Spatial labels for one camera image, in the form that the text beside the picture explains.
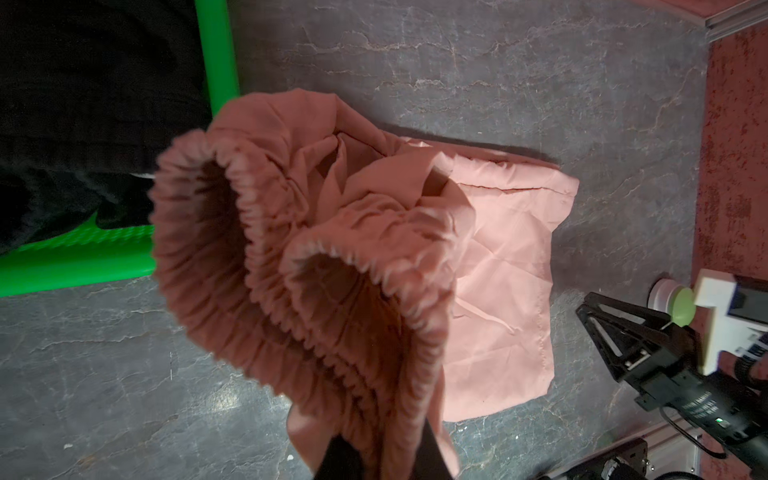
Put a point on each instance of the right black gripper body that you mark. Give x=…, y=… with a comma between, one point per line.
x=717, y=403

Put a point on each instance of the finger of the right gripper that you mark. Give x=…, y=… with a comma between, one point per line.
x=635, y=319
x=628, y=357

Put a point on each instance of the pink shorts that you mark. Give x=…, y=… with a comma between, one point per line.
x=385, y=285

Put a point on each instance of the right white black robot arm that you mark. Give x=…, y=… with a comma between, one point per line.
x=754, y=453

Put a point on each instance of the black shorts in basket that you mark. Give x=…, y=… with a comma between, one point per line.
x=91, y=93

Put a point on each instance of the green plastic basket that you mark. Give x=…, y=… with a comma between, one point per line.
x=89, y=255

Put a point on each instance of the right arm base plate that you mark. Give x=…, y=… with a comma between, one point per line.
x=634, y=459

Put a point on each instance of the right aluminium corner post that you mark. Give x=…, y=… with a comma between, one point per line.
x=735, y=19

